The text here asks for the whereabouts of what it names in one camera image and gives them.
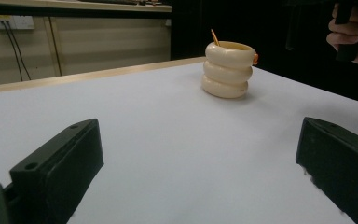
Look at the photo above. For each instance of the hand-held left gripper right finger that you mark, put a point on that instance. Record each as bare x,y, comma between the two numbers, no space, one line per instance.
345,168

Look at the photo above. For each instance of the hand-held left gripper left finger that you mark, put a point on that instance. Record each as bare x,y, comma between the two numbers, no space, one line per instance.
56,174

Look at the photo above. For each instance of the black and gold pencil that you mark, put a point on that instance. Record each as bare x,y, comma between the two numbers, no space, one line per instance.
215,37

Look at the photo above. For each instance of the cream ringed cup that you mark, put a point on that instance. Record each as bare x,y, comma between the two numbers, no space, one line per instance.
227,73

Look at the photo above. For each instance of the black curtain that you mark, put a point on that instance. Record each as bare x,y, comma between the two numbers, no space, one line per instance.
276,31

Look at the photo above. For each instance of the white board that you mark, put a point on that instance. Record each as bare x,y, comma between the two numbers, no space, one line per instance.
167,140

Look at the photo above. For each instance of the wooden desk with dark edge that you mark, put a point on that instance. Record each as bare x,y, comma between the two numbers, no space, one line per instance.
74,9

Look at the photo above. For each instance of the white wall socket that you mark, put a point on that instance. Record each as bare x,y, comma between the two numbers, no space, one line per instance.
18,22

